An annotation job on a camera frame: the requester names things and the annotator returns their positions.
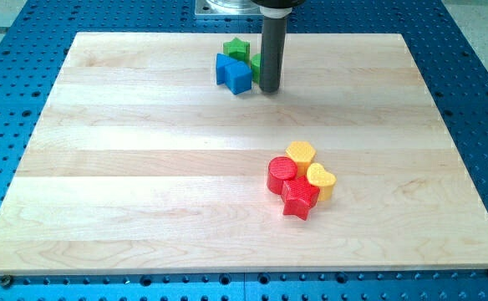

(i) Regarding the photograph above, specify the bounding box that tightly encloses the black robot arm end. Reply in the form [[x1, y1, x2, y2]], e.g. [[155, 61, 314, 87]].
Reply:
[[252, 0, 306, 18]]

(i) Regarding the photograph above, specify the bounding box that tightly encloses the red cylinder block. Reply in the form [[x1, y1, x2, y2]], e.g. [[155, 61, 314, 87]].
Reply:
[[267, 156, 297, 195]]

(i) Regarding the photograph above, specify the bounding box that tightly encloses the yellow hexagon block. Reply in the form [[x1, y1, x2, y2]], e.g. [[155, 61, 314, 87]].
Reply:
[[285, 141, 316, 176]]

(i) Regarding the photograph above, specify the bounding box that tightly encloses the red star block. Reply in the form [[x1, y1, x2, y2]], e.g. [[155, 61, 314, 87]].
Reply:
[[281, 176, 320, 221]]

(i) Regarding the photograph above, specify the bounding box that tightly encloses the blue cube block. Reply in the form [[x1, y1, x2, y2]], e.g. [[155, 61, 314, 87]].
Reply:
[[224, 61, 252, 94]]

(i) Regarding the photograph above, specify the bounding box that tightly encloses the yellow heart block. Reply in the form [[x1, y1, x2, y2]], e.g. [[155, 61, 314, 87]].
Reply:
[[306, 163, 337, 202]]

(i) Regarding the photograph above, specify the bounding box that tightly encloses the green round block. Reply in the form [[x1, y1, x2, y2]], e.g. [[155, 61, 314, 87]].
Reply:
[[250, 54, 261, 84]]

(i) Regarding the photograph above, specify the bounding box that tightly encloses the green star block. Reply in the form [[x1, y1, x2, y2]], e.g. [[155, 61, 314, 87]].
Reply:
[[222, 38, 250, 64]]

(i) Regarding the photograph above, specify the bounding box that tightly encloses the light wooden board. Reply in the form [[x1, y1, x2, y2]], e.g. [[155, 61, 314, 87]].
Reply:
[[0, 32, 488, 275]]

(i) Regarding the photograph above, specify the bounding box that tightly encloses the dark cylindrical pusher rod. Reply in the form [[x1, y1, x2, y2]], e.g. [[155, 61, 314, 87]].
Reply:
[[259, 16, 287, 94]]

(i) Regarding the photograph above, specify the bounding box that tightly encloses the blue perforated table plate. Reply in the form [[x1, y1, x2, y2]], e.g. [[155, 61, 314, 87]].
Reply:
[[0, 0, 488, 300]]

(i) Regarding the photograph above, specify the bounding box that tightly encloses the left board clamp screw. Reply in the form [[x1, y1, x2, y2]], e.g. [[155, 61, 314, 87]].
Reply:
[[0, 275, 13, 288]]

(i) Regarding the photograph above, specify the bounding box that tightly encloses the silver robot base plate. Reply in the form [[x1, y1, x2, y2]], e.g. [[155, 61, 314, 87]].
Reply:
[[195, 0, 260, 17]]

